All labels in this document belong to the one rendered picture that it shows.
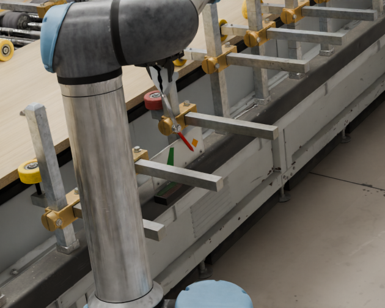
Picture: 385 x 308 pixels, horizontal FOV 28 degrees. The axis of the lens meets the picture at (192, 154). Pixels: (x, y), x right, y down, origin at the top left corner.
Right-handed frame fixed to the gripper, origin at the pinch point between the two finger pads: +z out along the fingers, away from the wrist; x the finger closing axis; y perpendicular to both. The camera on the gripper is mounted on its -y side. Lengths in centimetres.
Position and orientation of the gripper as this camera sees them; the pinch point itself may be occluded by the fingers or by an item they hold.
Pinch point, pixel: (163, 93)
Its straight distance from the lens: 211.5
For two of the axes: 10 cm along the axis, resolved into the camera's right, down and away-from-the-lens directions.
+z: 1.3, 8.8, 4.5
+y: 5.8, -4.4, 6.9
